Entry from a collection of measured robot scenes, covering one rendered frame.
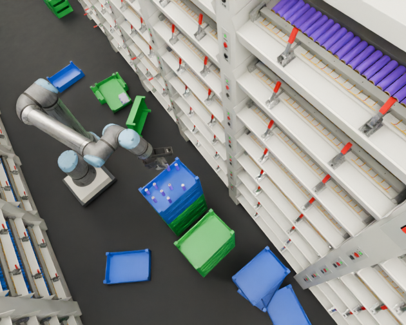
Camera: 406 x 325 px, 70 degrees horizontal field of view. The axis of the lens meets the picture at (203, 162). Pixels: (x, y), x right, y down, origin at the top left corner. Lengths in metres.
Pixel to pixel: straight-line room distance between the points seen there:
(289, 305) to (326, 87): 1.58
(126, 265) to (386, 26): 2.01
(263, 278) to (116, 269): 1.01
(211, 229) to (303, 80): 1.23
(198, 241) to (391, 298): 1.01
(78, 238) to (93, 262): 0.23
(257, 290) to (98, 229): 1.22
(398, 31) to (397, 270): 0.71
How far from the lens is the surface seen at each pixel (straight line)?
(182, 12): 1.32
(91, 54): 3.51
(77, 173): 2.28
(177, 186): 1.75
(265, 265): 2.01
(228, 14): 0.90
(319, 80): 0.77
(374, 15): 0.57
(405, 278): 1.06
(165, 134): 2.54
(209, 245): 1.79
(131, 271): 2.20
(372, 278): 1.23
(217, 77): 1.29
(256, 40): 0.87
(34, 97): 1.84
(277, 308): 2.08
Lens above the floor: 2.07
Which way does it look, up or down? 62 degrees down
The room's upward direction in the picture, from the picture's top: 13 degrees counter-clockwise
